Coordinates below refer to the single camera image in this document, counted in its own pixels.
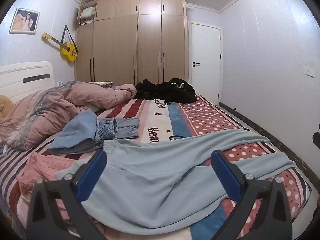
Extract yellow guitar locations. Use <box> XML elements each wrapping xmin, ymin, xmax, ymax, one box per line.
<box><xmin>42</xmin><ymin>25</ymin><xmax>77</xmax><ymax>62</ymax></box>

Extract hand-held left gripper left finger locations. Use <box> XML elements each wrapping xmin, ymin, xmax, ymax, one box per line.
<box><xmin>26</xmin><ymin>149</ymin><xmax>108</xmax><ymax>240</ymax></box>

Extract white headboard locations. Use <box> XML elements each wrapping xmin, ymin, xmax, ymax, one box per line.
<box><xmin>0</xmin><ymin>61</ymin><xmax>55</xmax><ymax>103</ymax></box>

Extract grey-blue elastic waist pants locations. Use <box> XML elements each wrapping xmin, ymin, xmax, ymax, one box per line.
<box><xmin>94</xmin><ymin>117</ymin><xmax>140</xmax><ymax>142</ymax></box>

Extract pink checked garment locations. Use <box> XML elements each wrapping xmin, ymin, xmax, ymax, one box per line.
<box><xmin>16</xmin><ymin>153</ymin><xmax>83</xmax><ymax>205</ymax></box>

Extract black clothes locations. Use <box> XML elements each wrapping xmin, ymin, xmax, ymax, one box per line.
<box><xmin>134</xmin><ymin>78</ymin><xmax>198</xmax><ymax>103</ymax></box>

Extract white door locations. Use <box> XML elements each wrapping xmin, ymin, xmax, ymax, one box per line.
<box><xmin>189</xmin><ymin>21</ymin><xmax>223</xmax><ymax>105</ymax></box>

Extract light blue pants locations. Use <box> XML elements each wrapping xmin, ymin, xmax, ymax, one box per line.
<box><xmin>54</xmin><ymin>129</ymin><xmax>298</xmax><ymax>232</ymax></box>

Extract yellow plush toy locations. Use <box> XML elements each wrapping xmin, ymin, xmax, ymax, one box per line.
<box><xmin>0</xmin><ymin>95</ymin><xmax>16</xmax><ymax>118</ymax></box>

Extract bedding in wardrobe shelf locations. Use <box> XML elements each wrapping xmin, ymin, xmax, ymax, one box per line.
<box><xmin>79</xmin><ymin>6</ymin><xmax>97</xmax><ymax>27</ymax></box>

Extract printed striped blanket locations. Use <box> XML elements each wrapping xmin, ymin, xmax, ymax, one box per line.
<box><xmin>0</xmin><ymin>95</ymin><xmax>313</xmax><ymax>240</ymax></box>

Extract blue folded garment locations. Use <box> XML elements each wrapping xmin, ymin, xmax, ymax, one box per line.
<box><xmin>47</xmin><ymin>110</ymin><xmax>104</xmax><ymax>156</ymax></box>

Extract framed wall picture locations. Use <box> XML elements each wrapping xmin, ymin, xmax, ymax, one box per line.
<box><xmin>9</xmin><ymin>8</ymin><xmax>41</xmax><ymax>35</ymax></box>

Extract pink striped quilt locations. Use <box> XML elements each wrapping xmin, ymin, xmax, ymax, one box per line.
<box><xmin>0</xmin><ymin>81</ymin><xmax>137</xmax><ymax>151</ymax></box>

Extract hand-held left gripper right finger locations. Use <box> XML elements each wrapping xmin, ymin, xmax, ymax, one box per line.
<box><xmin>211</xmin><ymin>150</ymin><xmax>293</xmax><ymax>240</ymax></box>

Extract wooden wardrobe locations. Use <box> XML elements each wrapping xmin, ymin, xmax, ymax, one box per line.
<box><xmin>75</xmin><ymin>0</ymin><xmax>188</xmax><ymax>85</ymax></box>

